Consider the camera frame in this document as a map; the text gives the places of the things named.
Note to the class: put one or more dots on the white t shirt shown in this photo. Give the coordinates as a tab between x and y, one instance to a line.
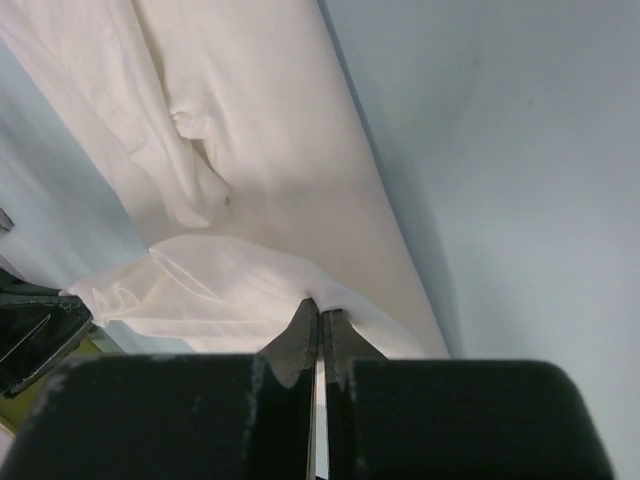
194	170

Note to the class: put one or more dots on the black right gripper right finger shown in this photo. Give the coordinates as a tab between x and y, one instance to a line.
452	419

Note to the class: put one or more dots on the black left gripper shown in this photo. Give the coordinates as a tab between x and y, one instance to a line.
39	327

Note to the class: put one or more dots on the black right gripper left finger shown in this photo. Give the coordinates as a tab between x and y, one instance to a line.
217	416

